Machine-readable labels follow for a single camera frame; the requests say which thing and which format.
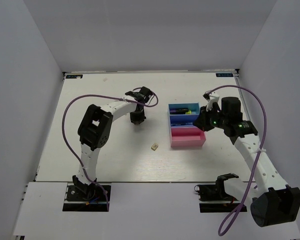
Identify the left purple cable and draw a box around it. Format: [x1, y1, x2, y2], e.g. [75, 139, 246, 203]
[61, 91, 159, 212]

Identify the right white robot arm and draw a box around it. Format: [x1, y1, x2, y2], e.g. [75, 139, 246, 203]
[193, 93, 300, 227]

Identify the blue clear pen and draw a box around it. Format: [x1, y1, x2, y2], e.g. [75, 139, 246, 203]
[170, 122, 193, 127]

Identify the purple cap black highlighter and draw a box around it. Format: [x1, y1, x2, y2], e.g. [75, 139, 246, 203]
[169, 108, 189, 115]

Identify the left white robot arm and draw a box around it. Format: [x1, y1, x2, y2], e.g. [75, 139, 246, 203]
[62, 86, 157, 200]

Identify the small beige eraser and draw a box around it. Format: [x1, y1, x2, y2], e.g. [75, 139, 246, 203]
[151, 143, 159, 151]

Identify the blue corner label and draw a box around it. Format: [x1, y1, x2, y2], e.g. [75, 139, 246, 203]
[215, 72, 234, 78]
[65, 74, 83, 79]

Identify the three-colour compartment box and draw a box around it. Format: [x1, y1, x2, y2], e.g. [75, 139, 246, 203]
[167, 103, 206, 149]

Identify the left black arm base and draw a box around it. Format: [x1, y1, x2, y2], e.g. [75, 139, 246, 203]
[62, 185, 109, 213]

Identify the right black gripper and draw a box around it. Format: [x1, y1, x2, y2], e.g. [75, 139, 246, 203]
[192, 104, 228, 132]

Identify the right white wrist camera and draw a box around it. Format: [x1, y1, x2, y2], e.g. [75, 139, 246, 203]
[203, 91, 220, 112]

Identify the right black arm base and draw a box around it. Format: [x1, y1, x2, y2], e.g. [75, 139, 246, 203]
[193, 173, 240, 213]

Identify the left blue corner label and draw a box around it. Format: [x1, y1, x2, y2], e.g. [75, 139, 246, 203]
[65, 74, 83, 79]

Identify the right blue corner label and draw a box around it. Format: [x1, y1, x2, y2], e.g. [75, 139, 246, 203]
[215, 72, 234, 78]

